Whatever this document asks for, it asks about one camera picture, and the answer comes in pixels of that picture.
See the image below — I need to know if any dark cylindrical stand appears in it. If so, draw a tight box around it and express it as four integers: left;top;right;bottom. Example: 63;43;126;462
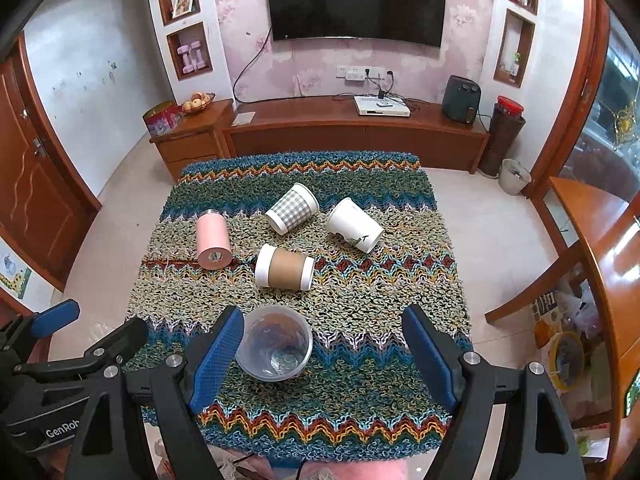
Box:
478;109;526;177

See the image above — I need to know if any yellow bowl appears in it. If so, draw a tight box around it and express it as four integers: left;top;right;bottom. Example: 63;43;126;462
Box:
549;330;587;392

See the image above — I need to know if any small wooden drawer cabinet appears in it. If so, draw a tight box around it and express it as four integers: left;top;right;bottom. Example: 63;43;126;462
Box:
149;99;236;182

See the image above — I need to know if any red lid jar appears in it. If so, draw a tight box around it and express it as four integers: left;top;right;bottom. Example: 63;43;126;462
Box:
495;95;525;119

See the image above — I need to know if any white plastic bag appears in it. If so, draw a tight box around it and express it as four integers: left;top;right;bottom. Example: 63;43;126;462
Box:
554;287;602;337

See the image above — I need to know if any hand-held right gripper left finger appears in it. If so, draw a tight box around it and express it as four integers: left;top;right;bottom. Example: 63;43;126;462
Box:
65;305;246;480

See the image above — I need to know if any white set-top box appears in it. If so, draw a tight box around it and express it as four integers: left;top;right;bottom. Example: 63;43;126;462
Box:
353;94;412;118

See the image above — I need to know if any colourful knitted zigzag table cloth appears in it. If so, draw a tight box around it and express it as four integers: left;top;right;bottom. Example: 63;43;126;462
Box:
125;150;474;461

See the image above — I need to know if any dark grey air fryer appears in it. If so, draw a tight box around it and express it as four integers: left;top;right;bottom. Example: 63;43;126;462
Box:
442;75;483;125

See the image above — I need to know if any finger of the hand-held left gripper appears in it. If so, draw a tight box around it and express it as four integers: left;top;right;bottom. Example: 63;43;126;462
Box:
0;299;81;357
12;317;149;387

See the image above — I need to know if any white leaf print paper cup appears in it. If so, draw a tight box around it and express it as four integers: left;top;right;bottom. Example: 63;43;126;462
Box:
326;197;385;255

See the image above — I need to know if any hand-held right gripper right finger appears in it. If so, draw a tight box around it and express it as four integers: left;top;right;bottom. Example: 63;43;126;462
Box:
402;304;587;480

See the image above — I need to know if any glass door with wooden frame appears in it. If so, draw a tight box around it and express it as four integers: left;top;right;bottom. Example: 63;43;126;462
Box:
530;0;640;206

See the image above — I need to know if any grey checkered paper cup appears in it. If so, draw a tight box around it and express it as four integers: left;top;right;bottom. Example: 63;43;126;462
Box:
264;183;320;236

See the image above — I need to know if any animal wall sticker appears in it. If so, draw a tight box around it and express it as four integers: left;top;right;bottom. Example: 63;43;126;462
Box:
0;251;32;294

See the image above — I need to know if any clear plastic cup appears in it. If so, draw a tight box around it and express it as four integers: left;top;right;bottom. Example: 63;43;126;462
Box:
235;304;314;382

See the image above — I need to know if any red and green tin box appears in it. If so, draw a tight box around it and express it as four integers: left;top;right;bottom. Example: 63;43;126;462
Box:
142;101;184;136

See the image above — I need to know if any bowl of fruit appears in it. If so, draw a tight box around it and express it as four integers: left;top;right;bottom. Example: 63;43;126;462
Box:
181;91;216;116

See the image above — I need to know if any black television cable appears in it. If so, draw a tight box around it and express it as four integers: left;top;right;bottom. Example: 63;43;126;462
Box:
232;41;274;104

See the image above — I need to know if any glossy wooden table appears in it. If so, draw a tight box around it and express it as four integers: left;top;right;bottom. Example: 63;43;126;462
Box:
547;175;640;433

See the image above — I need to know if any white waste bin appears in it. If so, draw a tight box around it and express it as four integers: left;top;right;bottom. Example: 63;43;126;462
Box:
500;158;532;196

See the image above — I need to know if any brown wooden door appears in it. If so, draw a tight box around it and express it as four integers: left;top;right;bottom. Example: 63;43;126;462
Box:
0;35;102;292

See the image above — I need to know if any pink cup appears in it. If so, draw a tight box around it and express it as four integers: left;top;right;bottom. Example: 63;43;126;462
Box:
195;209;234;270

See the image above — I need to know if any black flat screen television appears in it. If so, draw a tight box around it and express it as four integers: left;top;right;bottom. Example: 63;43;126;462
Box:
263;0;448;49

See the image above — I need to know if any white cup with brown sleeve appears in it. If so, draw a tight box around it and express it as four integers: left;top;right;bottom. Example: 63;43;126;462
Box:
254;243;316;291

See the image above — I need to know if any long wooden television cabinet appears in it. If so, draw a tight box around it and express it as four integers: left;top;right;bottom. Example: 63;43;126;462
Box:
222;96;491;176

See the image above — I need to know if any white wall socket strip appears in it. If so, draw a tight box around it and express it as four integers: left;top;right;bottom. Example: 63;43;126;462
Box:
335;65;386;82

